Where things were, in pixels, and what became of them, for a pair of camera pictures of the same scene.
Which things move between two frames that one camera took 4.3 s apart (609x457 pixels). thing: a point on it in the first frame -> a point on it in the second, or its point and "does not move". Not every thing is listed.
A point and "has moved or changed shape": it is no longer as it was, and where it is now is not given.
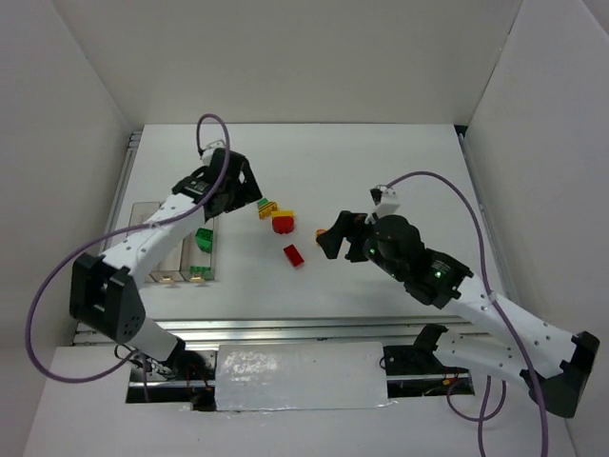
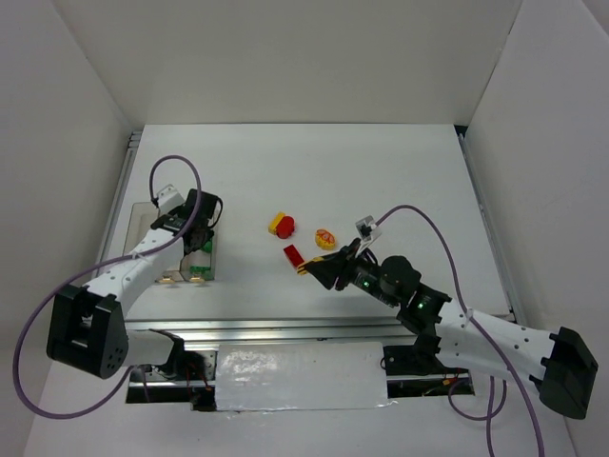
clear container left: (141, 211) does not move
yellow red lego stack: (283, 221) has moved or changed shape
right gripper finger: (331, 240) -> (343, 256)
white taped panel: (301, 376) does not move
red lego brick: (294, 255) does not move
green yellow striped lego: (265, 208) -> (302, 269)
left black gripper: (235, 188) -> (194, 239)
